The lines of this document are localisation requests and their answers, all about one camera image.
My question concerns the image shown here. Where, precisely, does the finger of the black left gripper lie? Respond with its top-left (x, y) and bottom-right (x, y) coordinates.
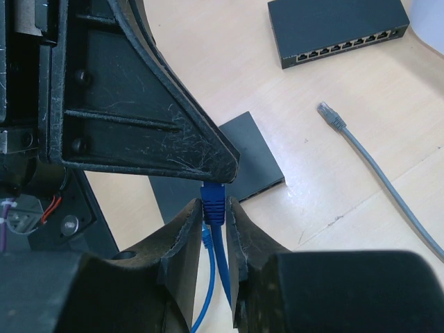
top-left (48, 1), bottom-right (240, 183)

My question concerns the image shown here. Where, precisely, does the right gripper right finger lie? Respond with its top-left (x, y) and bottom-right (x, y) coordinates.
top-left (226, 197), bottom-right (443, 332)

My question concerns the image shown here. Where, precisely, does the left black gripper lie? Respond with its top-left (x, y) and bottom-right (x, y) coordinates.
top-left (1, 1), bottom-right (67, 194)

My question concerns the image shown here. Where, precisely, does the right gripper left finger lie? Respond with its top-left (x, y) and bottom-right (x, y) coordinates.
top-left (0, 198), bottom-right (203, 333)

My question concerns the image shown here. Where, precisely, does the dark blue ethernet cable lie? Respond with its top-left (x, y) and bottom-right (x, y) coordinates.
top-left (200, 182), bottom-right (232, 309)

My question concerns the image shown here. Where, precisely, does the black network switch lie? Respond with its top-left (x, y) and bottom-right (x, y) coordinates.
top-left (148, 112), bottom-right (285, 224)
top-left (268, 0), bottom-right (410, 69)

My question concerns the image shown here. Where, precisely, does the white plastic bin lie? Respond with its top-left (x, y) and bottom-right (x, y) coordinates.
top-left (410, 0), bottom-right (444, 55)

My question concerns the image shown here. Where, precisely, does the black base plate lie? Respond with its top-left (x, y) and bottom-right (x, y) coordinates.
top-left (6, 170), bottom-right (119, 259)

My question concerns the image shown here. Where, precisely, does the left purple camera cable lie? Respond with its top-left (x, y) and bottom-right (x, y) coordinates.
top-left (0, 199), bottom-right (18, 253)

